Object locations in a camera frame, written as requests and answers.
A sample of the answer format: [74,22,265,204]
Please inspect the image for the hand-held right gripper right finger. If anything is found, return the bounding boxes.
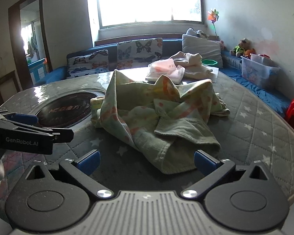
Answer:
[182,149,272,199]

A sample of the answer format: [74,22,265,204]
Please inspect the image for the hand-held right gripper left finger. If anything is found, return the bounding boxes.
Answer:
[24,149,114,199]

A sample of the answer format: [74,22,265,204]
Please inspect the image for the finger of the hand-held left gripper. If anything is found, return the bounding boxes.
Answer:
[15,125,74,144]
[0,112,39,126]

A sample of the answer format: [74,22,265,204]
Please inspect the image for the green floral patterned shirt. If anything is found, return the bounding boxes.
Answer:
[91,70,231,175]

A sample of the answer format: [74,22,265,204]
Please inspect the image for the hanging clothes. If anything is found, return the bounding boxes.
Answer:
[27,35,38,54]

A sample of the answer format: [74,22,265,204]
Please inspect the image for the round dark table hotplate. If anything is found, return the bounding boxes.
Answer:
[35,92,106,129]

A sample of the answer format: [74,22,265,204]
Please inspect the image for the dark wooden display cabinet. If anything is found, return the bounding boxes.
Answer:
[0,70,17,109]

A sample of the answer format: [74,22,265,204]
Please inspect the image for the blue cabinet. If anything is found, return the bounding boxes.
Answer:
[27,57,48,84]

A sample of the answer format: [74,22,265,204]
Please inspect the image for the small butterfly print cushion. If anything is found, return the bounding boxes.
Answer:
[67,50,109,79]

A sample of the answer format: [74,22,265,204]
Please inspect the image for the white paper sheet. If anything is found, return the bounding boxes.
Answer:
[206,66,220,82]

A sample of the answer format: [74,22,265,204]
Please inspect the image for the blue sofa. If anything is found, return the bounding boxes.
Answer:
[38,38,292,118]

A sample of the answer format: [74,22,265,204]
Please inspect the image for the beige garment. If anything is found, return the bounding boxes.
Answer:
[170,51,214,80]

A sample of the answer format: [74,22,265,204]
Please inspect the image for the pink tissue pack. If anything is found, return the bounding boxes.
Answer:
[145,59,185,85]

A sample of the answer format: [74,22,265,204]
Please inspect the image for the clear plastic storage box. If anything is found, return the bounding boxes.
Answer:
[240,53,281,89]

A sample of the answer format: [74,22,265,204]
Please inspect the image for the large butterfly print cushion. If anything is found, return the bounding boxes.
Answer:
[117,38,163,70]

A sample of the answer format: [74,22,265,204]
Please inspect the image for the grey pillow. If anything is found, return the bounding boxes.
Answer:
[182,34,223,68]

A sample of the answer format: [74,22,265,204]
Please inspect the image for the teddy bear toy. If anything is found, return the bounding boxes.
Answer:
[230,38,253,57]

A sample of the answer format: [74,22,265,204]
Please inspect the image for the white plush toy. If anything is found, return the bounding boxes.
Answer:
[186,28,210,40]

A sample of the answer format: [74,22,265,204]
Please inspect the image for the colourful pinwheel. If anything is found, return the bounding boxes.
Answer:
[207,8,221,38]

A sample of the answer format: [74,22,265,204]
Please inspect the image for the window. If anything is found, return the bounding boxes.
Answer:
[87,0,209,30]

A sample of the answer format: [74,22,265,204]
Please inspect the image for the dark wooden door frame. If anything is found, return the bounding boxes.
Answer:
[8,0,52,90]

